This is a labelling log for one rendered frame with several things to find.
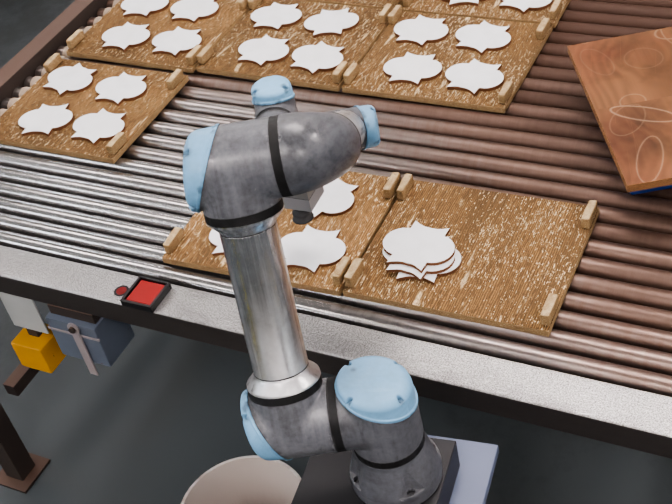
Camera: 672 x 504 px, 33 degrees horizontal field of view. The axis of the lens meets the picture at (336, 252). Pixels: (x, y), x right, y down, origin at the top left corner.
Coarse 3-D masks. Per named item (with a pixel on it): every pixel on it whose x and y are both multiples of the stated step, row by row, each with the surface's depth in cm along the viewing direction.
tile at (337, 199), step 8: (328, 184) 244; (336, 184) 244; (344, 184) 243; (328, 192) 242; (336, 192) 242; (344, 192) 241; (352, 192) 242; (320, 200) 241; (328, 200) 240; (336, 200) 240; (344, 200) 239; (352, 200) 239; (320, 208) 239; (328, 208) 238; (336, 208) 238; (344, 208) 237
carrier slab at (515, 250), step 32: (416, 192) 239; (448, 192) 237; (480, 192) 235; (384, 224) 233; (448, 224) 229; (480, 224) 228; (512, 224) 226; (544, 224) 224; (576, 224) 223; (480, 256) 221; (512, 256) 219; (544, 256) 218; (576, 256) 216; (352, 288) 220; (384, 288) 219; (416, 288) 217; (448, 288) 216; (480, 288) 214; (512, 288) 213; (544, 288) 212; (480, 320) 209; (512, 320) 207
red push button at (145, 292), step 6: (144, 282) 233; (150, 282) 233; (138, 288) 232; (144, 288) 232; (150, 288) 231; (156, 288) 231; (162, 288) 231; (132, 294) 231; (138, 294) 231; (144, 294) 230; (150, 294) 230; (156, 294) 230; (132, 300) 230; (138, 300) 229; (144, 300) 229; (150, 300) 229
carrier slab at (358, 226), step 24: (360, 192) 242; (192, 216) 245; (288, 216) 240; (336, 216) 237; (360, 216) 236; (384, 216) 236; (192, 240) 239; (360, 240) 230; (192, 264) 234; (216, 264) 232; (336, 264) 226; (312, 288) 223; (336, 288) 221
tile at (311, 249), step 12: (312, 228) 234; (288, 240) 233; (300, 240) 232; (312, 240) 232; (324, 240) 231; (336, 240) 230; (288, 252) 230; (300, 252) 229; (312, 252) 229; (324, 252) 228; (336, 252) 228; (288, 264) 227; (300, 264) 227; (312, 264) 226; (324, 264) 226
